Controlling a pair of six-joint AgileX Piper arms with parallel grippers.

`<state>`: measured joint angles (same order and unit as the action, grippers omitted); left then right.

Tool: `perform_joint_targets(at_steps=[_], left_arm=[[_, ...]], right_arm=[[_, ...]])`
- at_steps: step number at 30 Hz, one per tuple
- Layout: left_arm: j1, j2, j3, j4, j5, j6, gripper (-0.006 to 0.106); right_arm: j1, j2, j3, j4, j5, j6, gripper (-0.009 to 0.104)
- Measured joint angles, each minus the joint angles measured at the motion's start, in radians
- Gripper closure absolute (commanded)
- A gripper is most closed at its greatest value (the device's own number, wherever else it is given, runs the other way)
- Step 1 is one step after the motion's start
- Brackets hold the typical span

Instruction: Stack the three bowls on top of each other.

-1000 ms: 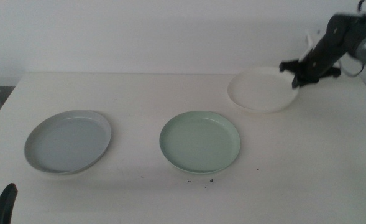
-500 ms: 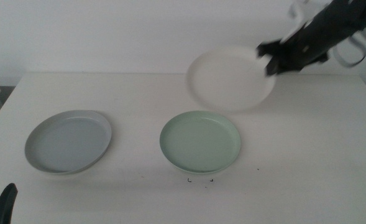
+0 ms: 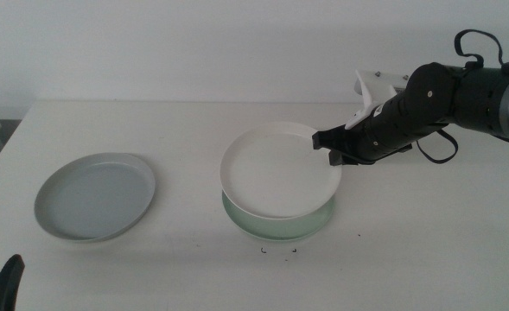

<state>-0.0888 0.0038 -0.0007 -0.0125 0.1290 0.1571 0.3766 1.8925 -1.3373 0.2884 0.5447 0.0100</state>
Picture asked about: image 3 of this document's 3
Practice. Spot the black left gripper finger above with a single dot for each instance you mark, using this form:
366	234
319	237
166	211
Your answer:
4	287

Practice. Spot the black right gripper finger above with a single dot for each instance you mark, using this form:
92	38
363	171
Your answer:
329	139
342	158

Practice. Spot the white shallow bowl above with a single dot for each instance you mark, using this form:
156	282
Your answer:
278	173

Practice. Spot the pale green shallow bowl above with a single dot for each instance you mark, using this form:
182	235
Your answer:
280	229

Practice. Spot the grey shallow bowl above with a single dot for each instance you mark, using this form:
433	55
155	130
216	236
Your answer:
95	196

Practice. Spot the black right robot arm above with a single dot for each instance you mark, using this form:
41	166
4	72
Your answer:
474	101

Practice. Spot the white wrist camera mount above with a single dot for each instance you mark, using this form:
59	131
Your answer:
377	86

